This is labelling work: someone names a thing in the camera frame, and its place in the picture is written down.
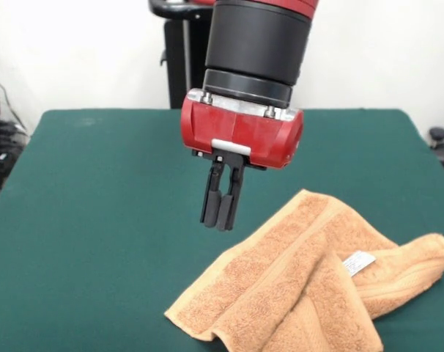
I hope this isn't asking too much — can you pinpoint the dark green tablecloth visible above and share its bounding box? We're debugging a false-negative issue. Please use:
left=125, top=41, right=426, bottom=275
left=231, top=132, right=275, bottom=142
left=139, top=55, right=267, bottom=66
left=0, top=108, right=444, bottom=352

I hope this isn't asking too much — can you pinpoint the black chair base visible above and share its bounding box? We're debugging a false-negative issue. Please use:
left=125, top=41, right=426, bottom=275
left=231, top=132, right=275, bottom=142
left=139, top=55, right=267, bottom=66
left=428, top=126, right=444, bottom=184

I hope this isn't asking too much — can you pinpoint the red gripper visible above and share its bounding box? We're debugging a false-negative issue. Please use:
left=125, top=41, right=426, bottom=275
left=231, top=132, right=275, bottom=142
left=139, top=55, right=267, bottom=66
left=180, top=88, right=305, bottom=232

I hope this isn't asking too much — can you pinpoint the tan terry towel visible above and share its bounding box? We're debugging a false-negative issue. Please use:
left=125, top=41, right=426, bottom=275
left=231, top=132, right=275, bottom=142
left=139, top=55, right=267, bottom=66
left=163, top=188, right=444, bottom=352

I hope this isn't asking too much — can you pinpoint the black cable bundle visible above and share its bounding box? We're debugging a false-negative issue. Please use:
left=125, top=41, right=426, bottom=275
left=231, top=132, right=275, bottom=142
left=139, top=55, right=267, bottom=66
left=0, top=119, right=31, bottom=191

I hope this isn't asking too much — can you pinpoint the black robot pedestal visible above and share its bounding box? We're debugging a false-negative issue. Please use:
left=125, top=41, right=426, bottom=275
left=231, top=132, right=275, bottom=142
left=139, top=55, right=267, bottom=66
left=147, top=0, right=215, bottom=110

